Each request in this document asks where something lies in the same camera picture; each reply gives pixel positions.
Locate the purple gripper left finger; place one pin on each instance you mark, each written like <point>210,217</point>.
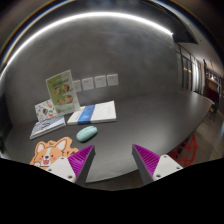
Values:
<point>75,168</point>

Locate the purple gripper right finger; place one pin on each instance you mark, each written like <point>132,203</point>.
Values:
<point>151,166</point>

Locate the corgi dog mouse pad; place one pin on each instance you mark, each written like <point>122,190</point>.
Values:
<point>47,153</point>

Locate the light teal computer mouse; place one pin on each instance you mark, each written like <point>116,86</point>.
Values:
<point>86,133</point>

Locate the grey patterned notebook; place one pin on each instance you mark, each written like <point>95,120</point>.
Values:
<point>46,126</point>

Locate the white book with blue band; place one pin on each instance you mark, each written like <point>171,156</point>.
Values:
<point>97,113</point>

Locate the small white patterned card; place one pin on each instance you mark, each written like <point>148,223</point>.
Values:
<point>45,110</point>

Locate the green standing picture book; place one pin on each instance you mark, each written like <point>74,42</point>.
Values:
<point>62,93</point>

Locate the curved led light strip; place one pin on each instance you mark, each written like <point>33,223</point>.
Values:
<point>80,17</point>

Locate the red wire chair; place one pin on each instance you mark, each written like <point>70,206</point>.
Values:
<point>184,154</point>

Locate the white wall socket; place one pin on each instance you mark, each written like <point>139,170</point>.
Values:
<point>77,85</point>
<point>112,80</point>
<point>87,84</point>
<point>100,81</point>

